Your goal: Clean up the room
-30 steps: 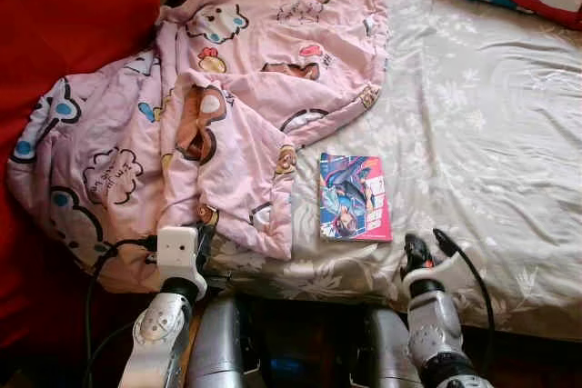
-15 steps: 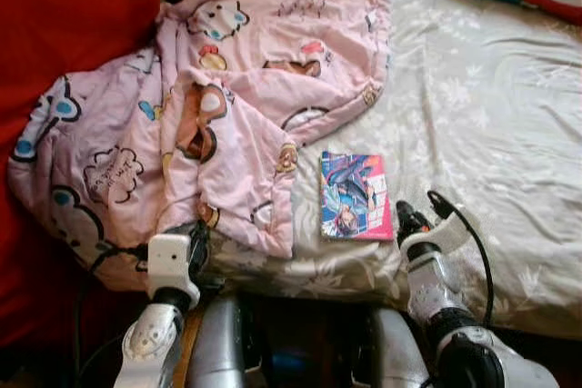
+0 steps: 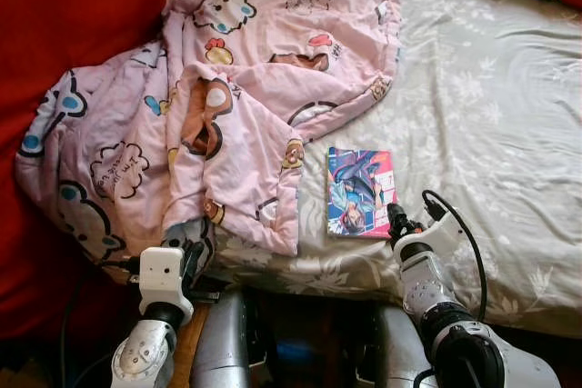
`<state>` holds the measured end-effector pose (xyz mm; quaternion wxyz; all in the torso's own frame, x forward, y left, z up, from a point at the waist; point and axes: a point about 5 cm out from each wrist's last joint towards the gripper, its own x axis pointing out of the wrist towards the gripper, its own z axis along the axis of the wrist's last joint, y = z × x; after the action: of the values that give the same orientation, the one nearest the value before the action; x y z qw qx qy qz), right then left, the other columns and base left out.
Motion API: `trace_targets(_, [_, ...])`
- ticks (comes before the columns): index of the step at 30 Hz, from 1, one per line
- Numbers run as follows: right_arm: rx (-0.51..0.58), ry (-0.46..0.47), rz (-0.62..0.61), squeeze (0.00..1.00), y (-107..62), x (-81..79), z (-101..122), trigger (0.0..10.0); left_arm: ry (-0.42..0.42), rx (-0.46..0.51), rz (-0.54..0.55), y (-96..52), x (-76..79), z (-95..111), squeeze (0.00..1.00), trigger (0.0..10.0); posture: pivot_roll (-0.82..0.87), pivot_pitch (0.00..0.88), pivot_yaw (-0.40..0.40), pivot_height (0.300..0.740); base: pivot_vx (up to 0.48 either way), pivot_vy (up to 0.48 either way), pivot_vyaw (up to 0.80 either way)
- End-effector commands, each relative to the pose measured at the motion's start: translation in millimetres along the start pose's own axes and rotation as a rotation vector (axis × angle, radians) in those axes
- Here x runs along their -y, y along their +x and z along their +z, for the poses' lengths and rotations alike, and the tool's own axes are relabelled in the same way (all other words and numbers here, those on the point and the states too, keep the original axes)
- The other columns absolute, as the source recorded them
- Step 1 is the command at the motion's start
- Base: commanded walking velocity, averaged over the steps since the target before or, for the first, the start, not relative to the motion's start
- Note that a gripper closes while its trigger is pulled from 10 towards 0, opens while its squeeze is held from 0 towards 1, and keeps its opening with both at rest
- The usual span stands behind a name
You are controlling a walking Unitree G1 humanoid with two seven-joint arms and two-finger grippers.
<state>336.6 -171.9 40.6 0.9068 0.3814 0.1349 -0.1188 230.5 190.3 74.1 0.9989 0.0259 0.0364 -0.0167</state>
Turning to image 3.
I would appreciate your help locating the colourful anime comic book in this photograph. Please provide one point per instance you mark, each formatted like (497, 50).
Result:
(359, 193)

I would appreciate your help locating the pink cartoon bear blanket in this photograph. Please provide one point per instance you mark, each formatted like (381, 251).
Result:
(273, 61)

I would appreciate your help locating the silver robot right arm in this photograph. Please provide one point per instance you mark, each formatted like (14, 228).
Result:
(427, 283)

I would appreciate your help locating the robot left leg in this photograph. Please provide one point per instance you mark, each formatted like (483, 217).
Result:
(223, 343)

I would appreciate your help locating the robot leg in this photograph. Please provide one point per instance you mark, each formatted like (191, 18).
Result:
(391, 352)
(223, 343)

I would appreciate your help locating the bed with beige floral sheet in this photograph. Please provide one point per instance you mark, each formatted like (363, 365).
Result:
(491, 134)

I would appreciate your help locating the robot right leg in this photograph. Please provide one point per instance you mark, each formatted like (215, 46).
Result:
(391, 352)

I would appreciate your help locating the red sofa cushion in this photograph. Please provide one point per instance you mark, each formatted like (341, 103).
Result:
(73, 24)

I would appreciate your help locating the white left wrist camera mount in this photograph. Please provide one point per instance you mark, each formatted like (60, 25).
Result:
(162, 279)

